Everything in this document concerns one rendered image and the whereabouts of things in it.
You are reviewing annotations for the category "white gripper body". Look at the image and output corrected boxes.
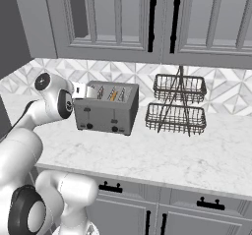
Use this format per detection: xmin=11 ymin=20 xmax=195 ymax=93
xmin=84 ymin=84 xmax=99 ymax=100

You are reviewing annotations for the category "grey four-slot toaster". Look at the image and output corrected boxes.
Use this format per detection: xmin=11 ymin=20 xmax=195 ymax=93
xmin=73 ymin=80 xmax=141 ymax=137

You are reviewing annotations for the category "grey drawer front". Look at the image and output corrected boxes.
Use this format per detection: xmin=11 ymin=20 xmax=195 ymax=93
xmin=168 ymin=188 xmax=252 ymax=219
xmin=94 ymin=176 xmax=162 ymax=205

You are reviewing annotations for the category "grey base cupboard door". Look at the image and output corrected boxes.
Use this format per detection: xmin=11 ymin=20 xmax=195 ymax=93
xmin=157 ymin=205 xmax=252 ymax=235
xmin=86 ymin=195 xmax=159 ymax=235

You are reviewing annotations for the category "grey wall cupboard door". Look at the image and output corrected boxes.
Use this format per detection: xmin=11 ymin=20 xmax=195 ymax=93
xmin=42 ymin=0 xmax=165 ymax=62
xmin=161 ymin=0 xmax=252 ymax=70

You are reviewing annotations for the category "two-tier dark wire stand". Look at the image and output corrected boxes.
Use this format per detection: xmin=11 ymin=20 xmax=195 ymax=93
xmin=144 ymin=65 xmax=208 ymax=138

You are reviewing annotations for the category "black wall cupboard handle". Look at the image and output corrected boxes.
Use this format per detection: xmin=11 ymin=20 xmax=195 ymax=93
xmin=169 ymin=0 xmax=182 ymax=54
xmin=147 ymin=0 xmax=158 ymax=53

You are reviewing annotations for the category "black drawer handle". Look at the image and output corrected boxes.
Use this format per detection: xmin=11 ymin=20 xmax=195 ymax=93
xmin=196 ymin=196 xmax=226 ymax=211
xmin=98 ymin=180 xmax=124 ymax=194

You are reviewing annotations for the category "black base cupboard handle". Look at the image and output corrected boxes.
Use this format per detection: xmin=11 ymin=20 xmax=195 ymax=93
xmin=145 ymin=209 xmax=153 ymax=235
xmin=159 ymin=212 xmax=168 ymax=235

